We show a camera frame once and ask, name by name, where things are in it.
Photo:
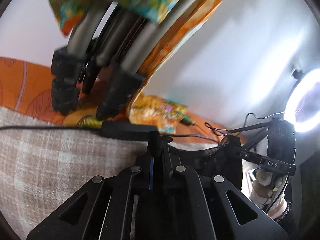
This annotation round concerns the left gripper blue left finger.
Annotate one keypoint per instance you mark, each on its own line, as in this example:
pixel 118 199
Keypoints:
pixel 140 176

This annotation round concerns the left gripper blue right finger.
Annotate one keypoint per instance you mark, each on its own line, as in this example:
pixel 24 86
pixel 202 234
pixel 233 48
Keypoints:
pixel 173 157

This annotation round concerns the black t-shirt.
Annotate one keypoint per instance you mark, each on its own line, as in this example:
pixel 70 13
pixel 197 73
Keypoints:
pixel 218 160

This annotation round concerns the right gloved hand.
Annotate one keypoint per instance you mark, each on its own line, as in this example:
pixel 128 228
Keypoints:
pixel 268 193

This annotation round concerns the white green folded garment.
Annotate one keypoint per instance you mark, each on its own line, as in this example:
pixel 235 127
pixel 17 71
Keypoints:
pixel 247 177

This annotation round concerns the beige checked blanket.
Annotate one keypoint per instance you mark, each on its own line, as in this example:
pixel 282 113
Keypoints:
pixel 42 169

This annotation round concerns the orange patterned bedsheet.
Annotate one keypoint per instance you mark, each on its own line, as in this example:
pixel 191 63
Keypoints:
pixel 26 89

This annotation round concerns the colourful orange scarf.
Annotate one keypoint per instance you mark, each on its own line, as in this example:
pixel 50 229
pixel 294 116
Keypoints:
pixel 69 12

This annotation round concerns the white ring light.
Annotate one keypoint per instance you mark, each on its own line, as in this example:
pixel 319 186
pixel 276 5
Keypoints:
pixel 302 108

